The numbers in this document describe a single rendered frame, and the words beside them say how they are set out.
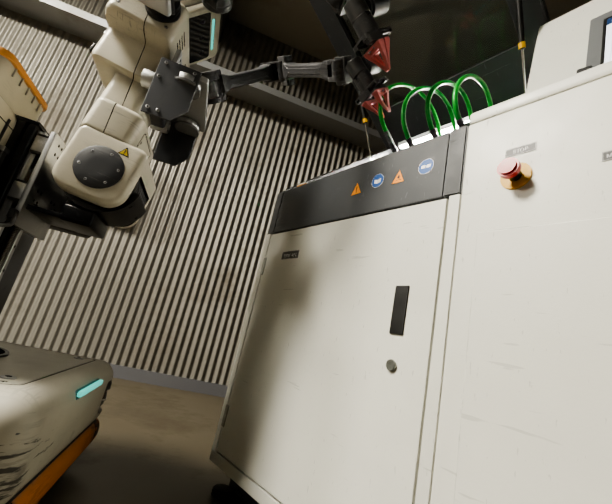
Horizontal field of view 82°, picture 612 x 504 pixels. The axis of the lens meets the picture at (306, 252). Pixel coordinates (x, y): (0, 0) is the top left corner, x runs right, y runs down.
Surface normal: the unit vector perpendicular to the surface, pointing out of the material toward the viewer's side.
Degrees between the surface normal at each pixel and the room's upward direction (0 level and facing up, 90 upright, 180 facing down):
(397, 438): 90
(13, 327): 90
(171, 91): 90
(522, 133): 90
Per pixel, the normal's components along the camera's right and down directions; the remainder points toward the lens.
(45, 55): 0.30, -0.20
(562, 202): -0.74, -0.33
